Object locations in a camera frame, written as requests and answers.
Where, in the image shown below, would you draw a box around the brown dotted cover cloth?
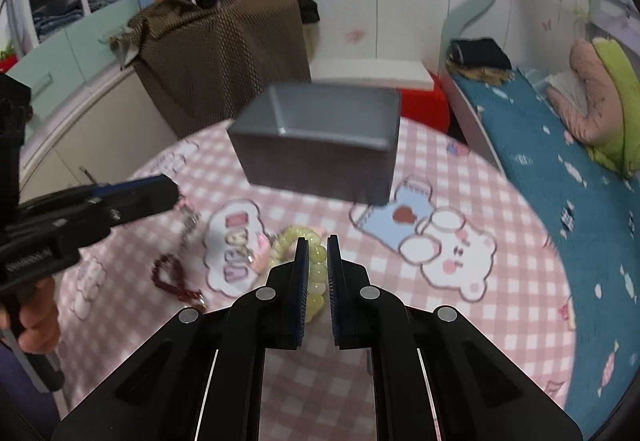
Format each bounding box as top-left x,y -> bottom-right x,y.
108,0 -> 313,140

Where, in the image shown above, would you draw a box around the dark red bead bracelet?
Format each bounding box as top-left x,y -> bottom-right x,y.
152,254 -> 209,308

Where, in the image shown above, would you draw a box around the blue candy print bed sheet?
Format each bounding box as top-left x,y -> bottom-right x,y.
449,65 -> 640,424

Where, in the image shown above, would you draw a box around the red strawberry plush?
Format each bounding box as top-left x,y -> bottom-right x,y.
0,38 -> 19,73

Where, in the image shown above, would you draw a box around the black bag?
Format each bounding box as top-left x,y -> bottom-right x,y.
287,0 -> 321,27

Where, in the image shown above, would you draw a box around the folded dark clothes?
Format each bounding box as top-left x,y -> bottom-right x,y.
446,38 -> 514,71

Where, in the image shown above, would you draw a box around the grey rectangular box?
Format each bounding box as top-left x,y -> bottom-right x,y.
227,82 -> 402,207

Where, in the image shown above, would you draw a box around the folded yellow cloth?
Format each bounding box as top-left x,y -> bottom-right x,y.
446,61 -> 517,86

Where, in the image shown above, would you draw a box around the white cloth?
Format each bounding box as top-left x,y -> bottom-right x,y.
541,70 -> 582,98

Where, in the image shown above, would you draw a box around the pink checked tablecloth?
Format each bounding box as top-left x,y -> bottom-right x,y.
59,117 -> 579,416

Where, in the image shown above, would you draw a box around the mint green bunk bed frame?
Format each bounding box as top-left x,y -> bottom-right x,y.
442,0 -> 640,174

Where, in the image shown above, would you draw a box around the person's left hand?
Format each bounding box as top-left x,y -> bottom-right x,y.
0,277 -> 62,355

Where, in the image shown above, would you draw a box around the mint green drawer cabinet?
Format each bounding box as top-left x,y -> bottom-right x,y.
0,0 -> 151,194

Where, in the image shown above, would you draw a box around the pink pillow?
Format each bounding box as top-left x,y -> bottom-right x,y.
546,38 -> 617,148

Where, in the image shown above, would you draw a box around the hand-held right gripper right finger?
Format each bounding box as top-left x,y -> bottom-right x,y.
327,234 -> 584,441

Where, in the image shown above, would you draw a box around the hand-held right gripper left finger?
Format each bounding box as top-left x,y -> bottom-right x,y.
50,236 -> 310,441

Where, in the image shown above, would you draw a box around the silver and pink chain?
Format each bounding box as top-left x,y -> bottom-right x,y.
176,194 -> 202,263

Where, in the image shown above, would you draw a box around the green blanket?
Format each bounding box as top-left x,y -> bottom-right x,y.
586,36 -> 640,178

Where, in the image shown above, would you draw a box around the yellow-green bead bracelet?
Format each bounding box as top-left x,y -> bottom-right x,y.
269,225 -> 330,325

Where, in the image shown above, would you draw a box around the pink charm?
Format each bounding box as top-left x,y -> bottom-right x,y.
249,232 -> 273,273

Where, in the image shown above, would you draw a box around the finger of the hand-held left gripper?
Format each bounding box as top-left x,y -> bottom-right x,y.
55,181 -> 182,253
19,174 -> 175,228

